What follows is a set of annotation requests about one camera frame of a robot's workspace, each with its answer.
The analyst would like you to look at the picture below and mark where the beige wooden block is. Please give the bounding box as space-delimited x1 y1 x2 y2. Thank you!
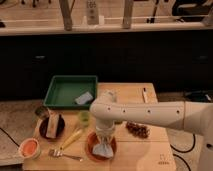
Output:
46 114 60 139

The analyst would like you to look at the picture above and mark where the orange cup with white rim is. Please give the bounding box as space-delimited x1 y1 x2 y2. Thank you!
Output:
18 138 41 159

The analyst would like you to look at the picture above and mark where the small metal can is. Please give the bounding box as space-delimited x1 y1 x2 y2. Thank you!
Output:
35 106 49 120

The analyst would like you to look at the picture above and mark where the silver fork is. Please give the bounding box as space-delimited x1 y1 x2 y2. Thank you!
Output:
48 149 83 162

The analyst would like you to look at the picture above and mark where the green plastic tray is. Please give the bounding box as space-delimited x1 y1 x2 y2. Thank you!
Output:
43 75 98 110

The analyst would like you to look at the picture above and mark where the red bowl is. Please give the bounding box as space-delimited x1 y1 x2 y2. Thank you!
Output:
85 132 117 162

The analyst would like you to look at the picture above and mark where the grey sponge in tray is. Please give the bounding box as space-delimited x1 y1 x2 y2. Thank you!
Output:
75 92 93 105

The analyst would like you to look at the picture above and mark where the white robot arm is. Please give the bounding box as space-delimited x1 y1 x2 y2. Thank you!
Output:
90 91 213 171

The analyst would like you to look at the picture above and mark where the brown grape bunch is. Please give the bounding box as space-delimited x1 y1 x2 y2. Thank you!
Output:
126 122 149 139

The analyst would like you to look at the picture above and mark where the grey blue towel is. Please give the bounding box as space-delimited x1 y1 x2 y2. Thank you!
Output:
92 143 114 158

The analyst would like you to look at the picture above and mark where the small green cup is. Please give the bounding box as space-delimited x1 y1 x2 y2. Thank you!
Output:
78 111 90 127

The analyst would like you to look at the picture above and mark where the dark brown bowl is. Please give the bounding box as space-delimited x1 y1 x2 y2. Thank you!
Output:
39 115 65 139

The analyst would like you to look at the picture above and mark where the white marker pen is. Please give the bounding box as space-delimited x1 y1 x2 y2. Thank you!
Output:
142 88 148 103

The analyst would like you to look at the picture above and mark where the black cable on floor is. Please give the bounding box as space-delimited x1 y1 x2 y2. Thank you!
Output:
169 132 197 171

